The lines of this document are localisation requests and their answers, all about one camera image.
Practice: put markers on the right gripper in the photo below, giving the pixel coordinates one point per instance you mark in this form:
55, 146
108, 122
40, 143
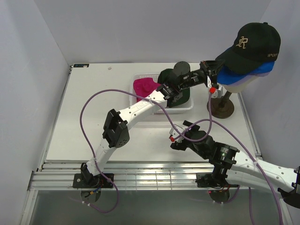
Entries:
178, 146

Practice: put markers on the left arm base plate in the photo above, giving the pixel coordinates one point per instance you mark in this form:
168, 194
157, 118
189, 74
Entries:
96, 182

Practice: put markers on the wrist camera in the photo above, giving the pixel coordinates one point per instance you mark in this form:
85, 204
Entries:
174, 135
215, 90

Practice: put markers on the blue baseball cap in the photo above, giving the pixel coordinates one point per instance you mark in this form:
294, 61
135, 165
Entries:
227, 77

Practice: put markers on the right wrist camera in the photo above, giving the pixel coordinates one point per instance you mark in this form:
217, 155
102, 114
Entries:
174, 135

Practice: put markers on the black baseball cap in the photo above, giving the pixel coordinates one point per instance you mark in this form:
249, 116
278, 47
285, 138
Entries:
257, 45

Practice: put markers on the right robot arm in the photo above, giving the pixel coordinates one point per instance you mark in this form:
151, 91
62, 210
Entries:
233, 167

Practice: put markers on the magenta baseball cap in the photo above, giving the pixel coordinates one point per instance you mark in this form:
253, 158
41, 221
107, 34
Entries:
144, 86

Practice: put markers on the purple baseball cap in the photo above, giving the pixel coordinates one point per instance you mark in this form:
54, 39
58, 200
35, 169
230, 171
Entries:
249, 78

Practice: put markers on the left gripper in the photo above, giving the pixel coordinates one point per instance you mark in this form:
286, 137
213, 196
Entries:
209, 68

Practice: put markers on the brown round stand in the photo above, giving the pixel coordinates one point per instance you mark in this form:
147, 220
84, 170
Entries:
223, 107

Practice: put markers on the beige mannequin head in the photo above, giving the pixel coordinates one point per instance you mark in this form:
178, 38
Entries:
235, 89

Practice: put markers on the dark green baseball cap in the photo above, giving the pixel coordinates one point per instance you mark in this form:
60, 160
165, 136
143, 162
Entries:
181, 98

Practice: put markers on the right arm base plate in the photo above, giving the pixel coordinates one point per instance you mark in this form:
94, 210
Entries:
207, 181

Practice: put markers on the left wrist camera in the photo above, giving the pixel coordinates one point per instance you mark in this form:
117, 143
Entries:
215, 90

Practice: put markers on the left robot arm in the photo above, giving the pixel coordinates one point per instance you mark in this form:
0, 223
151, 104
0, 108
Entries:
171, 84

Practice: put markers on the aluminium rail frame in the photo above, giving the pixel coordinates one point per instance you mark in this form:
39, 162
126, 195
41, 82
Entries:
155, 184

